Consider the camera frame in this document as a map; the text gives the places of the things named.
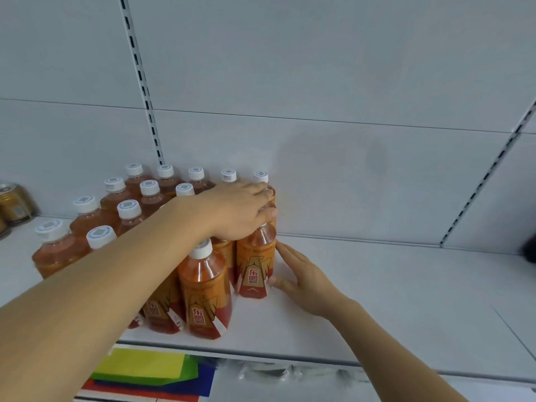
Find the yellow plastic sheet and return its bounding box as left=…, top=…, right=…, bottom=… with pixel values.
left=94, top=348, right=187, bottom=380

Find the white metal shelf board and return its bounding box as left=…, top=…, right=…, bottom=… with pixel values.
left=0, top=215, right=536, bottom=385

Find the person's left forearm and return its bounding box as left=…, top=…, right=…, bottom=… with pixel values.
left=0, top=192, right=218, bottom=402

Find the group of amber drink bottles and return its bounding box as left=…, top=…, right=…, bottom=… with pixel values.
left=32, top=163, right=278, bottom=341

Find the gold drink can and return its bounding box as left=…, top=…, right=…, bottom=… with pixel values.
left=0, top=183, right=39, bottom=227

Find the slotted shelf upright rail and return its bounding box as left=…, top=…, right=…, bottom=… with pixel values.
left=119, top=0, right=165, bottom=166
left=440, top=99, right=536, bottom=248

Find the green plastic sheet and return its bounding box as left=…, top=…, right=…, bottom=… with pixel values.
left=90, top=351, right=200, bottom=386

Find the person's right hand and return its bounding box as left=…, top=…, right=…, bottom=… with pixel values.
left=268, top=243, right=357, bottom=321

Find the clear plastic wrapped pack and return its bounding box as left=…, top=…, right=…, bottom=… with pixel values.
left=217, top=358, right=379, bottom=385

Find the person's right forearm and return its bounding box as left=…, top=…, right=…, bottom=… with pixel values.
left=331, top=299, right=470, bottom=402

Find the amber drink bottle red label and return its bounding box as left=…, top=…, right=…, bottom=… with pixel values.
left=236, top=222, right=278, bottom=299

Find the red plastic sheet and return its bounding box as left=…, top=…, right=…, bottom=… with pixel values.
left=81, top=379, right=202, bottom=402

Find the person's left hand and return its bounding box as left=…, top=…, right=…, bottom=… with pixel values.
left=197, top=182, right=278, bottom=242

